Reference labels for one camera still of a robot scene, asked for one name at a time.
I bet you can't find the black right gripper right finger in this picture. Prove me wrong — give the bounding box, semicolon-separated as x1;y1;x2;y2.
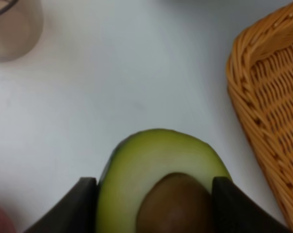
212;177;290;233

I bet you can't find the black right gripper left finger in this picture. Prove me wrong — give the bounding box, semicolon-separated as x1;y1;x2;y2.
26;177;97;233

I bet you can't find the red yellow apple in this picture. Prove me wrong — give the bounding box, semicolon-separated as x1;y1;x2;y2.
0;208;16;233

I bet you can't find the halved avocado with pit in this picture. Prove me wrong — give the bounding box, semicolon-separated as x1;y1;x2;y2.
95;128;234;233

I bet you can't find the light orange wicker basket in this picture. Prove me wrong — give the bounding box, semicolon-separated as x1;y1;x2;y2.
226;2;293;231

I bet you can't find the brown translucent plastic cup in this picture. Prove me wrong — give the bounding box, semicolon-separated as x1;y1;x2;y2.
0;0;44;62

